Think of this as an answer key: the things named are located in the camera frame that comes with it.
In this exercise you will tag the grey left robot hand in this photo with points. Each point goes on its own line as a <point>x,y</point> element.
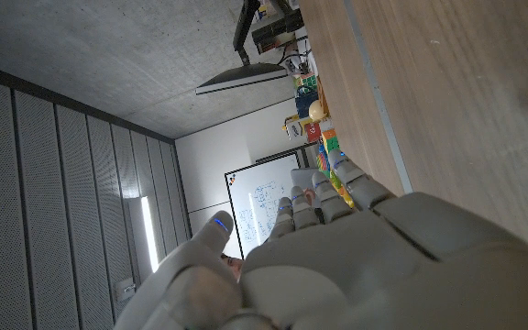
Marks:
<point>360,266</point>

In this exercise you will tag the colourful striped toy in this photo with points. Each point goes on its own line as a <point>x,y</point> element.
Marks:
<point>323,162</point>

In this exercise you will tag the orange and green cube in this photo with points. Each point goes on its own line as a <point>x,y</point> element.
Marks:
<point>330,139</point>

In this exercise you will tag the red printed box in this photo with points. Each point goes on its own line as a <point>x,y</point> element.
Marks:
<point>312,132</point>

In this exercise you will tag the white printed carton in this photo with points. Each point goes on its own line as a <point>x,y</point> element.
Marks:
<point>294,129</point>

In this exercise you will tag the yellow ball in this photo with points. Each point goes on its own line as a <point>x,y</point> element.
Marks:
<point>317,111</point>

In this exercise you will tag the blue plastic basket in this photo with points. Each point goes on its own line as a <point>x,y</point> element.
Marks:
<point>306,103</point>

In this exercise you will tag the green rubik's cube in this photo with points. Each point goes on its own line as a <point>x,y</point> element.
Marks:
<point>308,81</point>

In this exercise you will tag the black flat monitor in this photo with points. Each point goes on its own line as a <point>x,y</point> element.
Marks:
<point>245,75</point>

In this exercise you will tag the black electronics box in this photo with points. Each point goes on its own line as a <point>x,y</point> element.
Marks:
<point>275,29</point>

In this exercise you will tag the white whiteboard with black frame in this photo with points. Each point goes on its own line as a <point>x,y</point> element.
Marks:
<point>257,201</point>

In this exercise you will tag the grey wall socket plate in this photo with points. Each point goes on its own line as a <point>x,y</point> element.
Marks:
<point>125,289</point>

